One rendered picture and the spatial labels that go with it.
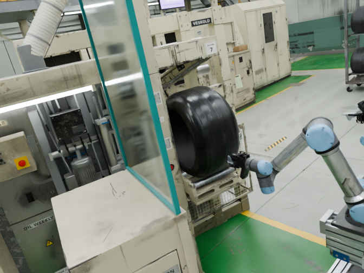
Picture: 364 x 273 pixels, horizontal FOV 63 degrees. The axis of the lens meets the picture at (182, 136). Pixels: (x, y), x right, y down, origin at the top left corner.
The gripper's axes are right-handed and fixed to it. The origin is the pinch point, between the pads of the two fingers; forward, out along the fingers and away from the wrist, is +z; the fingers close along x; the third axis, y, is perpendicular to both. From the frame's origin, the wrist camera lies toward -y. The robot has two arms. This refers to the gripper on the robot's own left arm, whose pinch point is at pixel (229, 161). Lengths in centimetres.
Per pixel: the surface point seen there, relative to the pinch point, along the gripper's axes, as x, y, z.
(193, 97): 8.5, 44.5, 8.8
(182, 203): 29.7, -22.7, 21.7
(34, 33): 81, 102, 34
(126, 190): 72, 20, -32
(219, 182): 4.0, -15.3, 12.3
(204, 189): 16.0, -15.3, 12.0
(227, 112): -4.8, 30.5, -2.8
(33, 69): 88, 84, 36
